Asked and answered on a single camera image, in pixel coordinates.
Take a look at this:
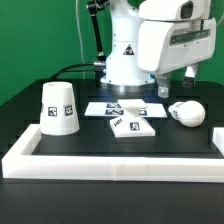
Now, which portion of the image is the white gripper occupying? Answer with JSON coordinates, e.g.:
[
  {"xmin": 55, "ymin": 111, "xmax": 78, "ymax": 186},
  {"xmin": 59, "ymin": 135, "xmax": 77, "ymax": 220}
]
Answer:
[{"xmin": 137, "ymin": 19, "xmax": 216, "ymax": 98}]

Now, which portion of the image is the white lamp bulb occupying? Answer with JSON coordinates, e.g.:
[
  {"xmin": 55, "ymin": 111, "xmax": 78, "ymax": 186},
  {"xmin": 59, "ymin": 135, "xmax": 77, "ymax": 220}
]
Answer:
[{"xmin": 168, "ymin": 101, "xmax": 205, "ymax": 127}]

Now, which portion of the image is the white lamp base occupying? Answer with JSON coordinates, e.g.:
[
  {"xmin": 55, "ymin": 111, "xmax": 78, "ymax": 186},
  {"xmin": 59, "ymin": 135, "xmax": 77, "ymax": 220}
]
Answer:
[{"xmin": 110, "ymin": 99, "xmax": 155, "ymax": 138}]

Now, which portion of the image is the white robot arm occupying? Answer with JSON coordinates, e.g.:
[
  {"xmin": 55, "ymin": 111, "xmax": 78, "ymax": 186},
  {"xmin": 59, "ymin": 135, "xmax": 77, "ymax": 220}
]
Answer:
[{"xmin": 101, "ymin": 0, "xmax": 216, "ymax": 98}]

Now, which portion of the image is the white lamp shade cone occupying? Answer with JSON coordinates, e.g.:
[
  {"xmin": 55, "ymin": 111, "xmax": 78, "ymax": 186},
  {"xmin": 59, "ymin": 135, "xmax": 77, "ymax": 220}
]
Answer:
[{"xmin": 40, "ymin": 81, "xmax": 79, "ymax": 136}]

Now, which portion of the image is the white marker tag sheet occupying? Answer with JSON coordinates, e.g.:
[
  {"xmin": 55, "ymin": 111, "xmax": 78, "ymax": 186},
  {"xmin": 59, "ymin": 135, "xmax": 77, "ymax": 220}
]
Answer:
[{"xmin": 85, "ymin": 102, "xmax": 167, "ymax": 118}]

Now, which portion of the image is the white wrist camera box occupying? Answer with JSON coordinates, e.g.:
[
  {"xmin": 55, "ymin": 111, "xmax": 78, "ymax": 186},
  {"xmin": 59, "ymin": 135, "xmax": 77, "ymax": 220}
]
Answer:
[{"xmin": 139, "ymin": 0, "xmax": 211, "ymax": 21}]

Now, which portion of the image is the black thick cable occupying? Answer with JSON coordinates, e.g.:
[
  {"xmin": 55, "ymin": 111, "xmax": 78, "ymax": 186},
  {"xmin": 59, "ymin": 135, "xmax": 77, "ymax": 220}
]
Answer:
[{"xmin": 49, "ymin": 62, "xmax": 108, "ymax": 82}]

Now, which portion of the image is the thin white cable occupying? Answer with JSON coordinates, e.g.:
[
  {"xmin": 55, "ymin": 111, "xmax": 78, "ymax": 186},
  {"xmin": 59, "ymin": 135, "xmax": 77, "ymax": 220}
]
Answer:
[{"xmin": 75, "ymin": 0, "xmax": 86, "ymax": 80}]

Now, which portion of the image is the white U-shaped frame wall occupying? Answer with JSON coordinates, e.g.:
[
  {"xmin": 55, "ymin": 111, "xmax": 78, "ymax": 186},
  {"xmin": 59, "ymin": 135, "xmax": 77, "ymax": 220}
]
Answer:
[{"xmin": 2, "ymin": 124, "xmax": 224, "ymax": 183}]

